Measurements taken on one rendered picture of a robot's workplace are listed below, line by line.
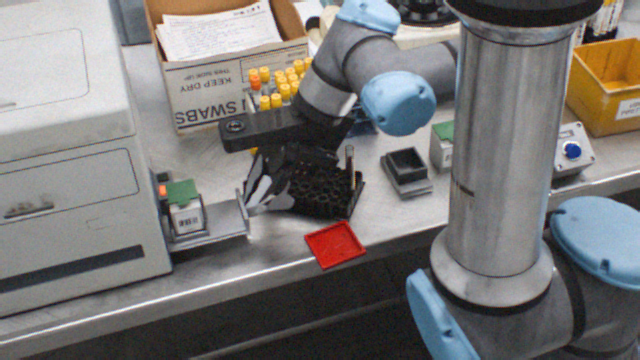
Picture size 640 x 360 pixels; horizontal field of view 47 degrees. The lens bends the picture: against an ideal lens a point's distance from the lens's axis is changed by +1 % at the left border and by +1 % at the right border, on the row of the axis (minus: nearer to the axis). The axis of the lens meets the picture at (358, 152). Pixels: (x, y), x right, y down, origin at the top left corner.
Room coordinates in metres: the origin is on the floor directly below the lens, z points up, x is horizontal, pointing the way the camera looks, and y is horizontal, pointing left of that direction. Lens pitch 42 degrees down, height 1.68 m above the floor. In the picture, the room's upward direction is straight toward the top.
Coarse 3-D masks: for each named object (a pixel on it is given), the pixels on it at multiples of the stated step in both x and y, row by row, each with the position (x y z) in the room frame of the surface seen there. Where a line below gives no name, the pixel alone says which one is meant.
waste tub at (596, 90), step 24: (576, 48) 1.06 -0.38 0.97; (600, 48) 1.07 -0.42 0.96; (624, 48) 1.08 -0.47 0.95; (576, 72) 1.02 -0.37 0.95; (600, 72) 1.07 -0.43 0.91; (624, 72) 1.09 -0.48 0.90; (576, 96) 1.00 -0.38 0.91; (600, 96) 0.94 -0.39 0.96; (624, 96) 0.94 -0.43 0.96; (600, 120) 0.93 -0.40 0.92; (624, 120) 0.94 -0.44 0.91
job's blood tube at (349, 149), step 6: (348, 150) 0.79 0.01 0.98; (348, 156) 0.78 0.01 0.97; (348, 162) 0.78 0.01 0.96; (348, 168) 0.78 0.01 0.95; (354, 168) 0.79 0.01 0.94; (348, 174) 0.78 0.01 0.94; (354, 174) 0.79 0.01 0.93; (348, 180) 0.78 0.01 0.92; (354, 180) 0.78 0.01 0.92; (348, 186) 0.78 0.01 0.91; (354, 186) 0.78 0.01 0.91
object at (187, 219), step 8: (192, 200) 0.69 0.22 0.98; (176, 208) 0.68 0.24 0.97; (184, 208) 0.68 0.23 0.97; (192, 208) 0.68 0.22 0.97; (200, 208) 0.68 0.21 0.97; (176, 216) 0.67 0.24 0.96; (184, 216) 0.68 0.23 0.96; (192, 216) 0.68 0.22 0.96; (200, 216) 0.68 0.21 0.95; (176, 224) 0.67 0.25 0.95; (184, 224) 0.67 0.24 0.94; (192, 224) 0.68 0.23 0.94; (200, 224) 0.68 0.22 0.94; (176, 232) 0.67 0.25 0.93; (184, 232) 0.67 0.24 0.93; (192, 232) 0.68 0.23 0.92
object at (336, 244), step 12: (324, 228) 0.72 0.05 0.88; (336, 228) 0.73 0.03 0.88; (348, 228) 0.72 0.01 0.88; (312, 240) 0.70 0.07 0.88; (324, 240) 0.70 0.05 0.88; (336, 240) 0.70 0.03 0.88; (348, 240) 0.70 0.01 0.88; (324, 252) 0.68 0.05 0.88; (336, 252) 0.68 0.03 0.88; (348, 252) 0.68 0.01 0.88; (360, 252) 0.68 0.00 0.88; (324, 264) 0.66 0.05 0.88; (336, 264) 0.66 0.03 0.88
